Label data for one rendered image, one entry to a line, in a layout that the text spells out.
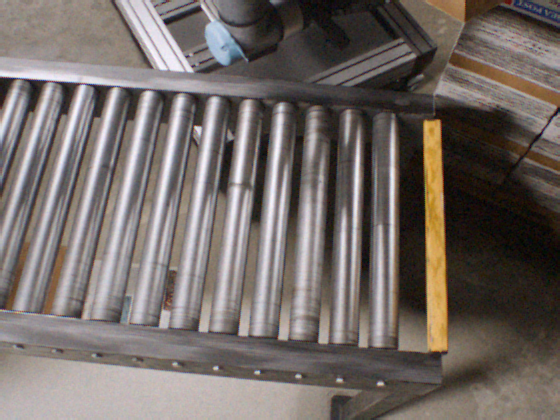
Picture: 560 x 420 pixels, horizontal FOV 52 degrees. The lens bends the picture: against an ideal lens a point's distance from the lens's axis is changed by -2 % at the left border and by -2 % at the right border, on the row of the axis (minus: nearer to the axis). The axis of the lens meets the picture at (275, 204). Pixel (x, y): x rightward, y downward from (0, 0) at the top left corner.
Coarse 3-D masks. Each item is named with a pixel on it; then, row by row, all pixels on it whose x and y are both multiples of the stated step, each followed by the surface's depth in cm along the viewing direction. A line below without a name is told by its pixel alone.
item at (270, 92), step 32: (0, 64) 113; (32, 64) 113; (64, 64) 113; (96, 64) 113; (224, 96) 111; (256, 96) 111; (288, 96) 111; (320, 96) 111; (352, 96) 112; (384, 96) 112; (416, 96) 112; (416, 128) 115
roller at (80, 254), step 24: (120, 96) 110; (120, 120) 109; (96, 144) 106; (120, 144) 108; (96, 168) 103; (96, 192) 102; (96, 216) 100; (72, 240) 98; (96, 240) 99; (72, 264) 96; (72, 288) 94; (72, 312) 93
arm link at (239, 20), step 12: (228, 0) 85; (240, 0) 84; (252, 0) 85; (264, 0) 86; (228, 12) 87; (240, 12) 86; (252, 12) 87; (264, 12) 89; (240, 24) 88; (252, 24) 89
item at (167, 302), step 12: (96, 264) 178; (132, 264) 179; (96, 276) 177; (132, 276) 177; (168, 276) 178; (132, 288) 176; (168, 288) 176; (132, 300) 174; (168, 300) 174; (84, 312) 172; (168, 312) 173
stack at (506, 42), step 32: (512, 0) 120; (544, 0) 120; (480, 32) 128; (512, 32) 124; (544, 32) 120; (448, 64) 142; (512, 64) 132; (544, 64) 127; (448, 96) 150; (480, 96) 145; (512, 96) 140; (448, 128) 162; (512, 128) 150; (544, 128) 147; (448, 160) 174; (480, 160) 167; (512, 160) 161; (448, 192) 191; (480, 192) 181; (512, 192) 172; (544, 192) 165; (512, 224) 187; (544, 224) 178
